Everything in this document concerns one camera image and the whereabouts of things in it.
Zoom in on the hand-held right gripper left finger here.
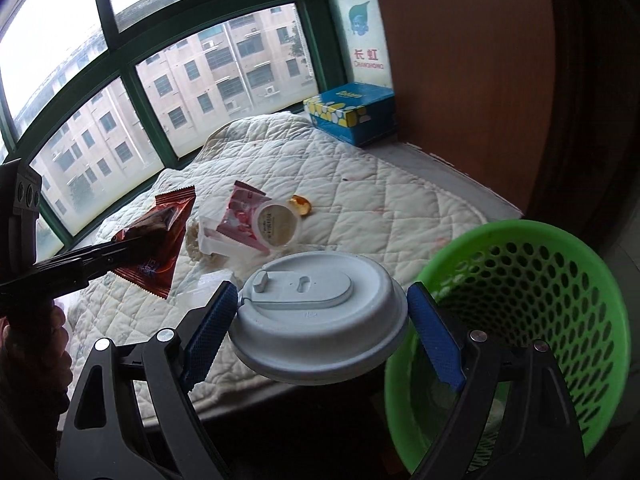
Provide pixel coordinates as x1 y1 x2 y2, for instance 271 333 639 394
56 280 240 480

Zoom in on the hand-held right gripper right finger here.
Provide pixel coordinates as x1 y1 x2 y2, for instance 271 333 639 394
407 281 586 480

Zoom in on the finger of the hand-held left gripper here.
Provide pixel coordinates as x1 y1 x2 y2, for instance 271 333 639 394
32 232 168 275
0 262 117 307

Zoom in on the clear plastic wrapper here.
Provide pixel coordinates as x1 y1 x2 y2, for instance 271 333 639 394
190 267 236 306

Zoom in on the red snack wrapper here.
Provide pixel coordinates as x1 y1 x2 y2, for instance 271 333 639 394
111 185 197 302

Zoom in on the white plastic cup lid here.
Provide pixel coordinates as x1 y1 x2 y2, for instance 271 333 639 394
227 252 410 386

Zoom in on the green perforated plastic basket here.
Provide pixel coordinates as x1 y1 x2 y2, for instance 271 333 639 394
384 219 630 476

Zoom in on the person's left hand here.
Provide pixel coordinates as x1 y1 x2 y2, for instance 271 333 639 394
0 304 74 413

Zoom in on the white plastic packaging piece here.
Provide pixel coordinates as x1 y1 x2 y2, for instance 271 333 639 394
197 215 237 257

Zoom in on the pink snack wrapper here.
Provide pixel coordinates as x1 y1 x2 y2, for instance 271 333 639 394
217 180 281 256

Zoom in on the white quilted mat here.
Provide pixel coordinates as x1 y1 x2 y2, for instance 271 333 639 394
65 112 488 416

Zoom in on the blue yellow tissue box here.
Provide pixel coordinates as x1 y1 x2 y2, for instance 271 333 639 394
302 82 396 147

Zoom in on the brown wooden cabinet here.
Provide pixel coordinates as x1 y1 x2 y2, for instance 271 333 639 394
370 0 556 216

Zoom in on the white printed cardboard box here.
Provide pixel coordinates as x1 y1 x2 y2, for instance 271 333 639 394
327 0 393 88

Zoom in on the green window frame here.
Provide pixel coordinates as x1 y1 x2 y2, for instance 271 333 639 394
0 0 371 256

